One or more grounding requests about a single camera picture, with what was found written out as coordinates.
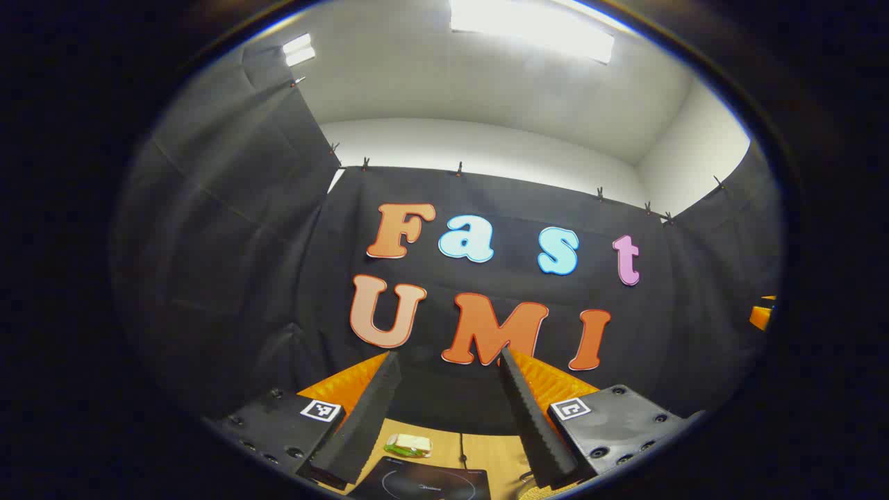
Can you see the row of cloth clips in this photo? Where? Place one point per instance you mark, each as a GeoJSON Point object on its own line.
{"type": "Point", "coordinates": [459, 169]}

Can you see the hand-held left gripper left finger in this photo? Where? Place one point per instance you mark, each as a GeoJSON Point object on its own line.
{"type": "Point", "coordinates": [361, 430]}

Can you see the large ceiling light panel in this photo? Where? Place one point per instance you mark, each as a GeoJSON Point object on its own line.
{"type": "Point", "coordinates": [528, 28]}

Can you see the black backdrop cloth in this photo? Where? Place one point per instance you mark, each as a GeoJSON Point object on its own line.
{"type": "Point", "coordinates": [278, 278]}

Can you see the black induction cooktop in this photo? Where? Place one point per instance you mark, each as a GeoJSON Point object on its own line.
{"type": "Point", "coordinates": [430, 482]}

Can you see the sandwich with lettuce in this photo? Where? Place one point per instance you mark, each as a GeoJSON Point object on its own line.
{"type": "Point", "coordinates": [410, 446]}

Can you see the small ceiling light panel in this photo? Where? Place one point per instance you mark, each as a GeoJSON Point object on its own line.
{"type": "Point", "coordinates": [298, 50]}

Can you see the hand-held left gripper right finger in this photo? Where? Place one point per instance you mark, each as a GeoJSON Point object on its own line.
{"type": "Point", "coordinates": [535, 430]}

